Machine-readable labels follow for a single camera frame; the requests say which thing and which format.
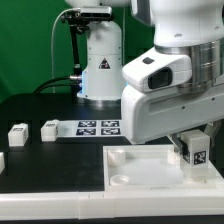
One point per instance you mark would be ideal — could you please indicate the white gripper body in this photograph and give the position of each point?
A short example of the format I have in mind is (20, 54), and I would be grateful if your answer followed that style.
(148, 116)

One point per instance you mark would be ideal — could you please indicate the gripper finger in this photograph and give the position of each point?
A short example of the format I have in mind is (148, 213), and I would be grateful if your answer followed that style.
(178, 147)
(210, 130)

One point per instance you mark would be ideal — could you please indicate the white square tabletop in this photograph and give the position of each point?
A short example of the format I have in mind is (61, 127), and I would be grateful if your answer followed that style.
(154, 167)

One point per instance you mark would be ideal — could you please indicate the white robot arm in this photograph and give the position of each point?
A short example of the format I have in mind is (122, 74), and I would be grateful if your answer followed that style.
(194, 28)

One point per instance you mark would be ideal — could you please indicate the fiducial marker sheet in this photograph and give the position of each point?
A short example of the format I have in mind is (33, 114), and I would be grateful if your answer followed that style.
(90, 128)

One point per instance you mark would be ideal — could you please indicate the white part at left edge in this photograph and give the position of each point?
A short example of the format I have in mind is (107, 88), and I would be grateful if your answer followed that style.
(2, 162)

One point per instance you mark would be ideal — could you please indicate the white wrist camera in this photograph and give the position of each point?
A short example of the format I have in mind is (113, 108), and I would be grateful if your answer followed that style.
(154, 72)

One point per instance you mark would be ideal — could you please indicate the white fence rail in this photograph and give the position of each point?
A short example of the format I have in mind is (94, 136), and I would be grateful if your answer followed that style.
(111, 204)

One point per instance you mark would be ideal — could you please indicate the black camera stand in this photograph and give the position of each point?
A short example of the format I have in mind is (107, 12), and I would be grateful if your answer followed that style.
(77, 27)

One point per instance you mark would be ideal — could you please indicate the grey camera on stand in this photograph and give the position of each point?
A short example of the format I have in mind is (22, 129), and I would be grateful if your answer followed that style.
(96, 13)

